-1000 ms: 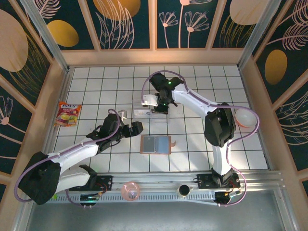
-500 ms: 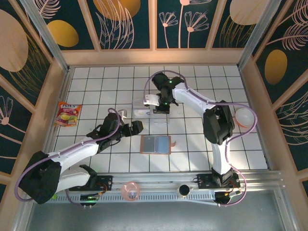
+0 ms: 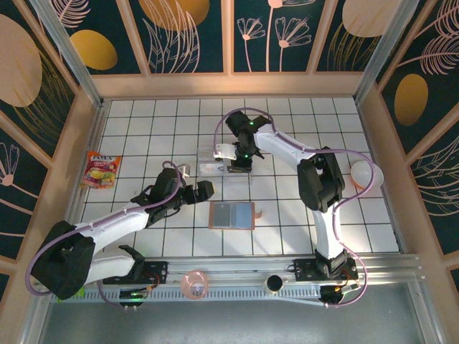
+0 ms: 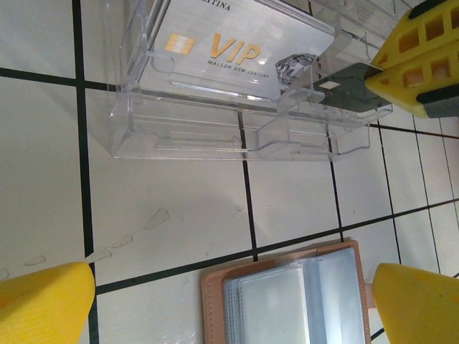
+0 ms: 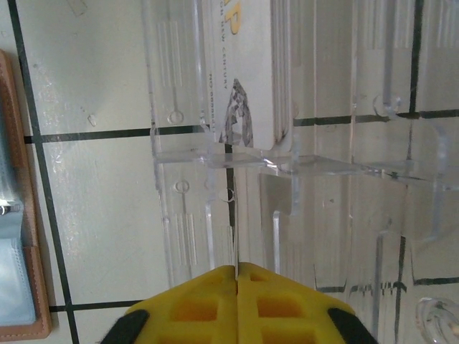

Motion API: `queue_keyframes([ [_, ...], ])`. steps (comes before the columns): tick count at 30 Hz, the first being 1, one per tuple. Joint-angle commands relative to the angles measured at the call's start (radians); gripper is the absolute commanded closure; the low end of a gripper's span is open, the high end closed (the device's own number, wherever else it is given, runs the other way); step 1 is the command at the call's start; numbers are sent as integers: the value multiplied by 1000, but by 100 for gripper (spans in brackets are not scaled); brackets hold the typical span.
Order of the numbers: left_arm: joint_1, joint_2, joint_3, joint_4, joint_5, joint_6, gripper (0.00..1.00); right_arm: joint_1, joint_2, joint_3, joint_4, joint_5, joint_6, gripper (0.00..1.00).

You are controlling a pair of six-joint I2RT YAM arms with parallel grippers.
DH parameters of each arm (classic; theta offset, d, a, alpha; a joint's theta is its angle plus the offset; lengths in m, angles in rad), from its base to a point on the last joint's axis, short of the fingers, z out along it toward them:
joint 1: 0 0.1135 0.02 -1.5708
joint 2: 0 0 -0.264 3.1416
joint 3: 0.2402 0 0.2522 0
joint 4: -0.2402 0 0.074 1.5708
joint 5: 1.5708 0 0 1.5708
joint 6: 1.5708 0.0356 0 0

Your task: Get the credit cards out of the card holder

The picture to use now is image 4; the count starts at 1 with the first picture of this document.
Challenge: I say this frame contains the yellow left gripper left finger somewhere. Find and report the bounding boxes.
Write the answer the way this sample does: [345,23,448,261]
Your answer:
[0,261,96,344]

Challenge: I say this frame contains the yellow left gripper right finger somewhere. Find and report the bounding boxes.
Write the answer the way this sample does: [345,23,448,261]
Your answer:
[372,262,459,344]

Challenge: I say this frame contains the black card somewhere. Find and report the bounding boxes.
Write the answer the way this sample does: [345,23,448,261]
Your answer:
[311,62,394,116]

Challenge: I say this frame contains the pink leather card holder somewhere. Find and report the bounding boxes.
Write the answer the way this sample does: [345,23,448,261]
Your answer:
[199,239,377,344]

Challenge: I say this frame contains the silver VIP card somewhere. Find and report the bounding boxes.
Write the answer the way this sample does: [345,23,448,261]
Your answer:
[138,0,336,105]

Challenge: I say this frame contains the clear acrylic card stand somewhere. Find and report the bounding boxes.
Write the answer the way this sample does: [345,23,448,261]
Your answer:
[106,0,395,163]

